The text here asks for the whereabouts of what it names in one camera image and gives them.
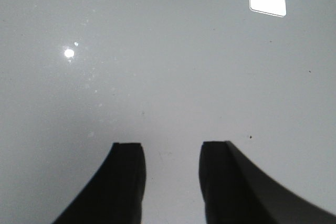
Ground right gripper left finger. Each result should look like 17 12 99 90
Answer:
54 143 146 223

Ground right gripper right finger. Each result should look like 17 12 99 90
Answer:
198 141 335 223

